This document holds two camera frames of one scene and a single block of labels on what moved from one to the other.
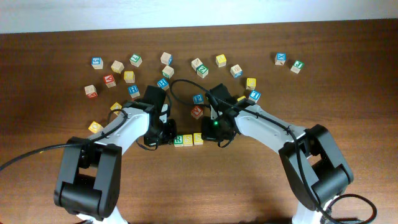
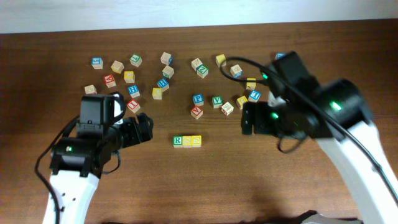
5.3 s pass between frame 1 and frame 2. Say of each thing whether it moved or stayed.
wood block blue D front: stayed
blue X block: stayed
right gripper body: moved
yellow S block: stayed
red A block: stayed
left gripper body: moved
